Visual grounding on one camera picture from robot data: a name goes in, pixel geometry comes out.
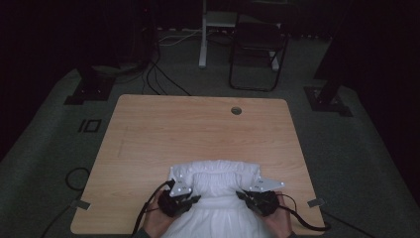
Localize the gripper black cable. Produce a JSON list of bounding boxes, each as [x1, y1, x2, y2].
[[276, 192, 377, 238], [131, 179, 176, 238]]

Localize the black stand base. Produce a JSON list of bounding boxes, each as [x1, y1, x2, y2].
[[63, 63, 117, 106], [303, 78, 354, 118]]

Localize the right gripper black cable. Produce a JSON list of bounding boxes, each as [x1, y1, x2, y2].
[[276, 192, 377, 238]]

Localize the grey tape piece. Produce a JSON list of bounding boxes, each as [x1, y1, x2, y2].
[[306, 196, 327, 208], [69, 199, 92, 211]]

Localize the black folding chair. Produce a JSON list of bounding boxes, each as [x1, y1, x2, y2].
[[228, 13, 290, 93]]

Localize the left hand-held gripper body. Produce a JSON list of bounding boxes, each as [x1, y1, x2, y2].
[[157, 178, 196, 218]]

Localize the person's left hand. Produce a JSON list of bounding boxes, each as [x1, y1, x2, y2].
[[142, 197, 180, 238]]

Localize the white floor cable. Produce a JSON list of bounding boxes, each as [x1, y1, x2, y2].
[[157, 29, 203, 47]]

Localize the person's right hand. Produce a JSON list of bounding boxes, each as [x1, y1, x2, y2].
[[260, 190, 294, 238]]

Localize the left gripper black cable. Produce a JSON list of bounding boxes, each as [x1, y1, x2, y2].
[[131, 179, 176, 238]]

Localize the white skirt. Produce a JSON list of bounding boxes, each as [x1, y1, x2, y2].
[[160, 159, 275, 238]]

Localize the black floor cables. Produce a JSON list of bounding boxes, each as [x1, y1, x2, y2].
[[142, 49, 192, 97]]

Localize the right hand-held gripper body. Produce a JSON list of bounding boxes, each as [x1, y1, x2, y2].
[[246, 177, 286, 218]]

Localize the white desk frame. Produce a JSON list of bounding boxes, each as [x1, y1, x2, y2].
[[198, 0, 281, 72]]

